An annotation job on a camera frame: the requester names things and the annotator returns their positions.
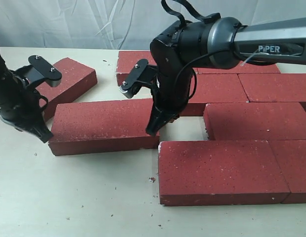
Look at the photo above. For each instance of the blue-grey backdrop cloth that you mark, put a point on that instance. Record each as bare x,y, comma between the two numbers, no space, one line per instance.
118,24

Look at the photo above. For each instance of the right second-row red brick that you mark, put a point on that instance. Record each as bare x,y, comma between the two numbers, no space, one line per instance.
275,87

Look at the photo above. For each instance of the large red brick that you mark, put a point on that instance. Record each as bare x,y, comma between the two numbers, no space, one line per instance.
198,173
103,126

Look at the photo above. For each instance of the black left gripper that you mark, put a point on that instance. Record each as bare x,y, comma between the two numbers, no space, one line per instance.
23,109

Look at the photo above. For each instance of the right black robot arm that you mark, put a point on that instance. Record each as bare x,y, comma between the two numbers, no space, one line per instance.
221,44

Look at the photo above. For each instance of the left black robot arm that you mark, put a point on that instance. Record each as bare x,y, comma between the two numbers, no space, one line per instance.
21,104

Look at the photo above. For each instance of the right third-row red brick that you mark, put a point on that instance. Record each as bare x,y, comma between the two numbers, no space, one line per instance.
255,121

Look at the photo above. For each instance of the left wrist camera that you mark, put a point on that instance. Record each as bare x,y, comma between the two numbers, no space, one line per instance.
39,71

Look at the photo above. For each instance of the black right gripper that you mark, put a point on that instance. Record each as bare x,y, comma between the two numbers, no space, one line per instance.
169,100

